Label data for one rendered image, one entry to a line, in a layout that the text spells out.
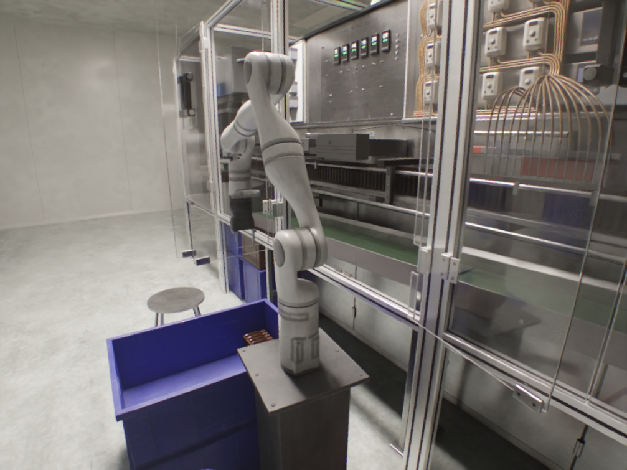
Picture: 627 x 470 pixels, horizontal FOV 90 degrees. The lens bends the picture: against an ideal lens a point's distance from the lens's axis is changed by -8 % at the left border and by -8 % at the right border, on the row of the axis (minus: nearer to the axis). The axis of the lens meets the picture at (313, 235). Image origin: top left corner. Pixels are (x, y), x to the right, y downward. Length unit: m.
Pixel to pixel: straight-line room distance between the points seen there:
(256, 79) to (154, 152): 5.10
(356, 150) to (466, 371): 0.91
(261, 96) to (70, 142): 5.12
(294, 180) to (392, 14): 1.28
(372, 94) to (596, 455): 1.65
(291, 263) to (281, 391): 0.28
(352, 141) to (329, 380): 0.89
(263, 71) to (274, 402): 0.70
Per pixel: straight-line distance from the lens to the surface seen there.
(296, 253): 0.68
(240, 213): 1.12
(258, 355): 0.90
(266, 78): 0.83
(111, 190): 5.84
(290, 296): 0.72
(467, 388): 1.43
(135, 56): 5.98
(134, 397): 1.40
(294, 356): 0.79
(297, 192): 0.74
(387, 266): 1.13
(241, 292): 2.42
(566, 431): 1.31
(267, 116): 0.78
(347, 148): 1.39
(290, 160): 0.74
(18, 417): 1.91
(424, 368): 1.05
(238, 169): 1.10
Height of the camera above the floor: 1.06
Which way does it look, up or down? 15 degrees down
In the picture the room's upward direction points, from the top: straight up
